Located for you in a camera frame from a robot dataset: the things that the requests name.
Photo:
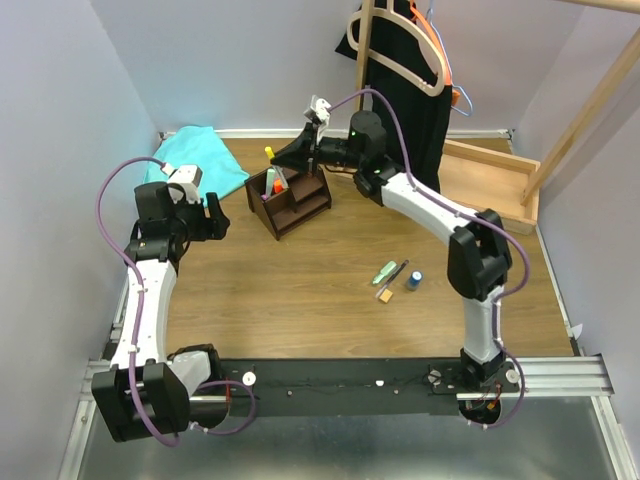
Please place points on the orange plastic hanger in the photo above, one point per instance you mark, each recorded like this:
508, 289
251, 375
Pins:
444, 76

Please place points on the dark wooden desk organizer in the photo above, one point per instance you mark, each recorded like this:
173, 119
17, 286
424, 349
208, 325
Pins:
306, 197

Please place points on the tan eraser block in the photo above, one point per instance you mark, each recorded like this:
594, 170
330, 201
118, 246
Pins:
385, 296

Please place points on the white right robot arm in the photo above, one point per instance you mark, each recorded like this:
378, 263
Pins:
478, 255

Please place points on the black hanging garment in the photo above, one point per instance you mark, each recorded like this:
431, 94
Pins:
424, 120

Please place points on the green highlighter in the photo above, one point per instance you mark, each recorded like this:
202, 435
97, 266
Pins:
384, 272

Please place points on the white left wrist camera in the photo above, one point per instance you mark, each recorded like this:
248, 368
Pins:
184, 183

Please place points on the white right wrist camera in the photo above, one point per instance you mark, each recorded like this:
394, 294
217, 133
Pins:
318, 112

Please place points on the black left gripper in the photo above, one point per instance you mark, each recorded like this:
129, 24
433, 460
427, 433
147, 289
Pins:
214, 227

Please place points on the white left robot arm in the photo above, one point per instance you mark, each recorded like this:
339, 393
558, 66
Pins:
146, 391

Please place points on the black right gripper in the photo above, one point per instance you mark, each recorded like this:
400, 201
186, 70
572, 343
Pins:
297, 155

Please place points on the wooden clothes rack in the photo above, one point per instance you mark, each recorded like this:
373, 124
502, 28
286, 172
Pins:
479, 177

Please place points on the pale mint highlighter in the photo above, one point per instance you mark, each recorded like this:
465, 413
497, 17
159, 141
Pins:
269, 182

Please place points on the orange black highlighter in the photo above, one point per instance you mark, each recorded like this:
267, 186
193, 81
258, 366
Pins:
277, 186

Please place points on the turquoise t-shirt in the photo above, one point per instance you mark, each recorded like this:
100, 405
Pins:
201, 146

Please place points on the blue ink bottle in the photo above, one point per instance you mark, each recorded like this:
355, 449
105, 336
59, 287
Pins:
414, 280

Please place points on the light blue wire hanger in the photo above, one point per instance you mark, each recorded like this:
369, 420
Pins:
461, 101

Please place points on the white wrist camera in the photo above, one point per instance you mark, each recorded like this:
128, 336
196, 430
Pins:
184, 183
318, 112

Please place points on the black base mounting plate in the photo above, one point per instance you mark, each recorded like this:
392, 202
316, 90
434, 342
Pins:
363, 386

